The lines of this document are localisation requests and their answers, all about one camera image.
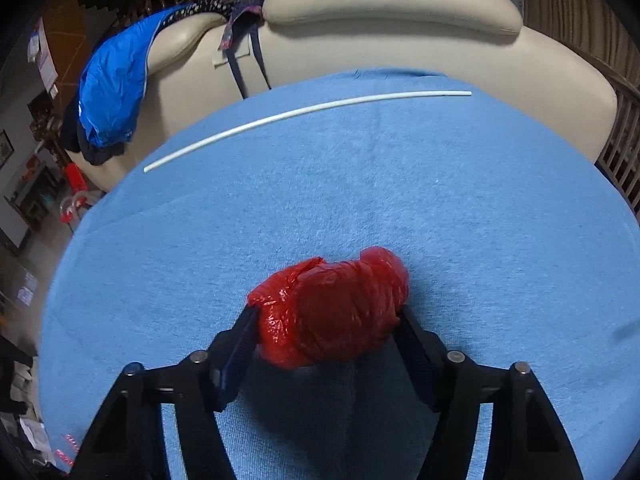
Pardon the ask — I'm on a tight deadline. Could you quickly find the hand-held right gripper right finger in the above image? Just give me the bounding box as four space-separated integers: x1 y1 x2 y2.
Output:
397 305 586 480

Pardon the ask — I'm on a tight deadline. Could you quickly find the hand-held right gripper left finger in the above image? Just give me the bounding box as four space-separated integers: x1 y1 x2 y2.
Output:
72 305 261 480

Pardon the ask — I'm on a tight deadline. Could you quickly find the red plastic bag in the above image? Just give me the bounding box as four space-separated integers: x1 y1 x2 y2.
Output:
246 246 411 371

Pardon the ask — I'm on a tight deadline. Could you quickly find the red plastic stool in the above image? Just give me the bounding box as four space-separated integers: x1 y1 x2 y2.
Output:
62 162 86 191

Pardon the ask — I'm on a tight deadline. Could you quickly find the black clothing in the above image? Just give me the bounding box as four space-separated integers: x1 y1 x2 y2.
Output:
61 115 131 166

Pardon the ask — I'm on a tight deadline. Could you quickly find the dark wooden shelf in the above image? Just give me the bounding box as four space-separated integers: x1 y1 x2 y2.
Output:
5 150 66 246

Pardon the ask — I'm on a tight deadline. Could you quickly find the thin white rod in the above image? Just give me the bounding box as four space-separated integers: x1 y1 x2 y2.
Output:
143 90 472 173

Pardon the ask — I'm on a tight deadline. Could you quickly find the wooden railing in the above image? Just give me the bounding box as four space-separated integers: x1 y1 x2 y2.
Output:
595 45 640 221

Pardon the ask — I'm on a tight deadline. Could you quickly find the blue jacket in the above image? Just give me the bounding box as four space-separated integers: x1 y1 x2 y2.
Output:
79 2 193 148

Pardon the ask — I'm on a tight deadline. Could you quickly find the cream leather sofa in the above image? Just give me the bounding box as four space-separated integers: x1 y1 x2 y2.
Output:
70 0 618 193

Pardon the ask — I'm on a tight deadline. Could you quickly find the dark polka dot garment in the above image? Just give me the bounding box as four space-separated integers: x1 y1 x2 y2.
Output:
165 0 236 28

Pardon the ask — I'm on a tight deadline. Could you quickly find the patterned bag with navy straps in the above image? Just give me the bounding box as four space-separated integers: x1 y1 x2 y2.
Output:
218 0 273 100

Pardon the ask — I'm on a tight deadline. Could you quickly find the wall calendar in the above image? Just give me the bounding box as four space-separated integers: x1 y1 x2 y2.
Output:
27 17 61 98

